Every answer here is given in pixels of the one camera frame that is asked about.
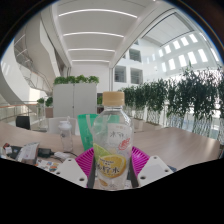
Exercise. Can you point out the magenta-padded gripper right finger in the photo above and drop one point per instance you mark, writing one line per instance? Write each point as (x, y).
(155, 170)

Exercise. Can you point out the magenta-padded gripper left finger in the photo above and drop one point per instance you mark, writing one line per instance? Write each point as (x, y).
(71, 173)

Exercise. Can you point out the clear yellow-labelled drink bottle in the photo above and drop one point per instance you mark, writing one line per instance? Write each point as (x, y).
(112, 143)

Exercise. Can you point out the clear white-lidded water bottle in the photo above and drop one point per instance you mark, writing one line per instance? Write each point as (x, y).
(66, 136)

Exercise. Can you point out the colourful sticker sheet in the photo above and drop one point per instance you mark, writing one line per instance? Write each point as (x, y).
(46, 165)

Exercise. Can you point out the black power adapter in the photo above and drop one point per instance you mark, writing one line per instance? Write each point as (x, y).
(45, 152)

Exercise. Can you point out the green tote bag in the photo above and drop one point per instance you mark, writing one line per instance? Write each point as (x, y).
(86, 131)

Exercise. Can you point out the black folder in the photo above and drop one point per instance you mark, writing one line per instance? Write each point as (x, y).
(15, 151)

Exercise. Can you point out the brown planter with plant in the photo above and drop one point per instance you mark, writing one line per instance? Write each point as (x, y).
(49, 108)

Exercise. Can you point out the black chair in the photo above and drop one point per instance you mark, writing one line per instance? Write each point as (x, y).
(22, 122)

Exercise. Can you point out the small red-black box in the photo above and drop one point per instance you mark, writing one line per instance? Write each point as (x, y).
(5, 145)

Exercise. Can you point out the white cabinet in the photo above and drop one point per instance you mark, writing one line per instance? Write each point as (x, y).
(75, 100)

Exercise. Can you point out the row of green hedge plants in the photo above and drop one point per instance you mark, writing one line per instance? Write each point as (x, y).
(186, 96)

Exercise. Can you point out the green plants atop cabinet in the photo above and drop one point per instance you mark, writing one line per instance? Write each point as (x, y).
(76, 79)

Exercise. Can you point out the ceiling light strips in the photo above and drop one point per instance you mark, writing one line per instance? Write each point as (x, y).
(96, 34)

